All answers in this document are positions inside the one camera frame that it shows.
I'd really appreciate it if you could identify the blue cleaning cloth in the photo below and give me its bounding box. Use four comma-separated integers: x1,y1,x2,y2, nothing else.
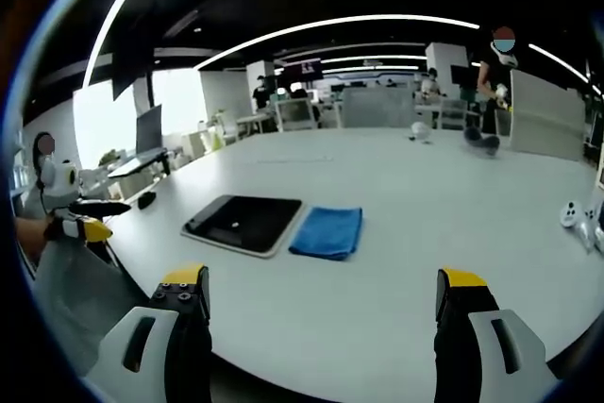
288,205,364,263

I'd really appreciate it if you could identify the dark blurred object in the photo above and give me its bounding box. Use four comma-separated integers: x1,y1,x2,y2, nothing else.
462,126,502,158

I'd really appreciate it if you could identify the dark computer monitor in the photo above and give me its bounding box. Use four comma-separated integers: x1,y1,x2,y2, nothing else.
135,104,164,155

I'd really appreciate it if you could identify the white game controller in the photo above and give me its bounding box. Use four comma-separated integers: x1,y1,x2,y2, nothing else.
559,199,604,253

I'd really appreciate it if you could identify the white mesh office chair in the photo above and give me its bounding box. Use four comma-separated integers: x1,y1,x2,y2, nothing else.
440,99,469,131
274,97,318,133

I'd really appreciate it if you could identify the black tray white rim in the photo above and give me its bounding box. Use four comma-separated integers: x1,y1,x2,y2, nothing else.
180,193,304,260

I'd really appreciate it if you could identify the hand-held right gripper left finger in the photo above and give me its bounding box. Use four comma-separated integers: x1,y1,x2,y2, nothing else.
86,261,213,403

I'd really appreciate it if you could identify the white upright board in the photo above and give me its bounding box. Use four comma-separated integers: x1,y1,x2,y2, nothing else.
508,69,587,162

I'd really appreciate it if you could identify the grey cloth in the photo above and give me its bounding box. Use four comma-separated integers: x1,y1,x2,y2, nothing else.
28,238,145,376

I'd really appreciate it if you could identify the long curved ceiling light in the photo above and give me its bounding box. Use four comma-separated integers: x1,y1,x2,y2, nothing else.
194,15,481,71
81,0,167,90

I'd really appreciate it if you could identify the wall screen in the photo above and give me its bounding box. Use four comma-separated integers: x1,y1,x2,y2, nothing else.
281,58,325,84

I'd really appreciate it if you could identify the grey partition panel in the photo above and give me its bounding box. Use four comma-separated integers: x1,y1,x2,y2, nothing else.
340,87,417,130

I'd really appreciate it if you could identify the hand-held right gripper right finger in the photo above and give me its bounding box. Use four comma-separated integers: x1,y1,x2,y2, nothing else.
433,266,562,403

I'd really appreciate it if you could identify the white round object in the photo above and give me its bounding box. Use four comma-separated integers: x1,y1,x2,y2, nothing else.
409,121,433,143

